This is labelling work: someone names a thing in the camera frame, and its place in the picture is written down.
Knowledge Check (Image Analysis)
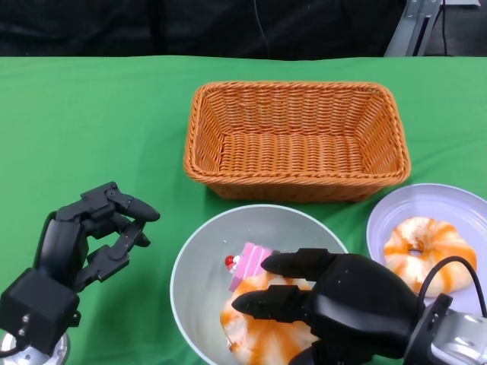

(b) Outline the orange wicker basket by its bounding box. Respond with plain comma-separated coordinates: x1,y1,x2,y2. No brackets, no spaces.
183,80,412,202

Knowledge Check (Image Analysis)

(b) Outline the lavender plate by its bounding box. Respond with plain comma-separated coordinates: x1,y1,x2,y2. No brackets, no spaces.
365,183,487,316

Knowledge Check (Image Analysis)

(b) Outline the black backdrop curtain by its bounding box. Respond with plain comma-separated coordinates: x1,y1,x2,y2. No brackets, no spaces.
0,0,487,60

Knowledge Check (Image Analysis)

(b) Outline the thin black hanging cable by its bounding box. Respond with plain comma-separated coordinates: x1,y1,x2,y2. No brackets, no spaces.
253,0,273,59

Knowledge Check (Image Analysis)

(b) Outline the grey metal stand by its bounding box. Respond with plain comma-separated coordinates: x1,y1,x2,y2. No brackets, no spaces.
384,0,444,58

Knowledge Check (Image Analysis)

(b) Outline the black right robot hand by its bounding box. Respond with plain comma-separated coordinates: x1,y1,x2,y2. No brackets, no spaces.
231,247,425,365

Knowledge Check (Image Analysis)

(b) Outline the orange striped ring bread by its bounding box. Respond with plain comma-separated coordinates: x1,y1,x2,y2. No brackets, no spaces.
383,216,479,296
219,271,320,365

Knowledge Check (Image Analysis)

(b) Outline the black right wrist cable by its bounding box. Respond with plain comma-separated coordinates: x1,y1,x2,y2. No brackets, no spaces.
416,255,487,319

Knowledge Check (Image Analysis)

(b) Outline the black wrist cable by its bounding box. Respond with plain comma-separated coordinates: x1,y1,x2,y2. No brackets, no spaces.
416,255,487,319
0,337,30,357

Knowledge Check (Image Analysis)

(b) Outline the green tablecloth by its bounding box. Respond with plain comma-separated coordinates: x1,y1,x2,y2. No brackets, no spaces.
0,56,487,365

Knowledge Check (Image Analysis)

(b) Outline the thin black cable by stand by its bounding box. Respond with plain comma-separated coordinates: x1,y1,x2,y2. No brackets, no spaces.
437,0,454,57

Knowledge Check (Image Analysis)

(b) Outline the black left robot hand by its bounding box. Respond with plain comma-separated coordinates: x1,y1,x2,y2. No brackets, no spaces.
33,181,161,293

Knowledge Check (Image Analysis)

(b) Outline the pink and chocolate cake slice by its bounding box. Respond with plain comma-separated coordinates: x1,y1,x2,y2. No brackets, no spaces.
224,241,281,293

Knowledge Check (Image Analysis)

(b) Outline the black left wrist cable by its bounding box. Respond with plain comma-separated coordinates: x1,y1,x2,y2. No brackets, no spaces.
0,337,30,357

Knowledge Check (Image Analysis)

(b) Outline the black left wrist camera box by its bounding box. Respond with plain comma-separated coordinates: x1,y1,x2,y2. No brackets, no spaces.
0,268,81,357

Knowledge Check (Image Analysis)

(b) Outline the grey bowl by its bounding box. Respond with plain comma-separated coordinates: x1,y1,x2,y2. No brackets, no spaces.
170,204,353,365

